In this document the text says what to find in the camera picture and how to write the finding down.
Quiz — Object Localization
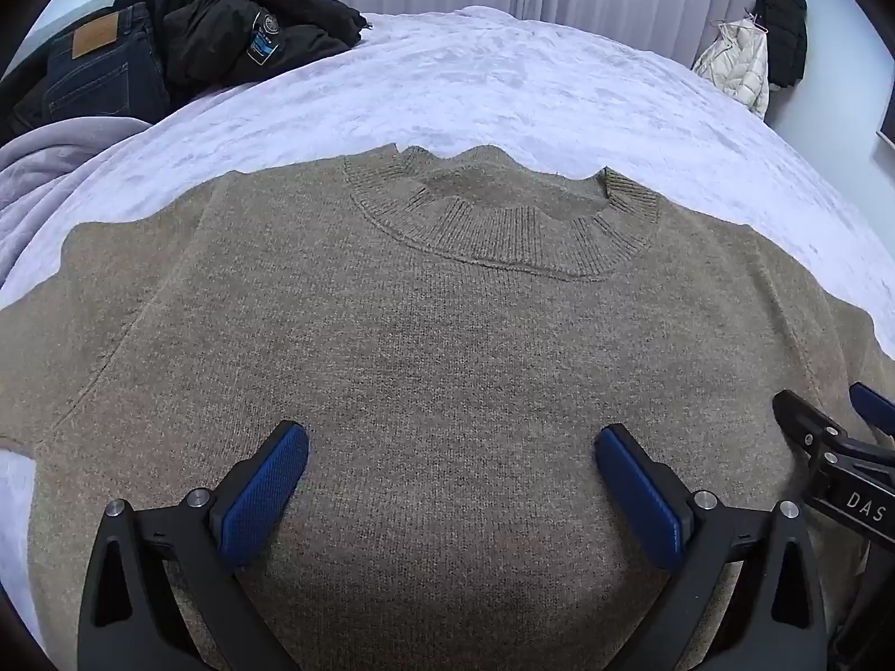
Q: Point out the black hanging coat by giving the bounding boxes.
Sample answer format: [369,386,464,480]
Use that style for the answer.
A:
[750,0,810,93]

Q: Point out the white puffer jacket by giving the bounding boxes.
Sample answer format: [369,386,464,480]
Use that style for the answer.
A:
[691,16,771,121]

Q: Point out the black padded jacket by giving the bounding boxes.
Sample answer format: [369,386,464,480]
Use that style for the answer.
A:
[114,0,369,95]

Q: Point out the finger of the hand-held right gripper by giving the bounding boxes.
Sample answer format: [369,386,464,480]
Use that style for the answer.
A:
[848,382,895,438]
[772,390,844,466]

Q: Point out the grey lavender folded blanket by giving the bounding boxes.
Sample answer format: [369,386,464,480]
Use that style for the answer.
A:
[0,117,153,291]

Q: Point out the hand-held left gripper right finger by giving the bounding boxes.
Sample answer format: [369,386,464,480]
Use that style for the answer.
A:
[594,423,831,671]

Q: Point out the brown knit sweater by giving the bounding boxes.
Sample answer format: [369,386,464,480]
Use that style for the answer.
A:
[0,143,895,671]

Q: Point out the dark blue jeans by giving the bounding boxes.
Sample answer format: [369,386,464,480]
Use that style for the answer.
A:
[40,2,173,133]

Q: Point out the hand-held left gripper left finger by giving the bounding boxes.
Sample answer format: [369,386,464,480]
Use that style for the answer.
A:
[77,420,310,671]

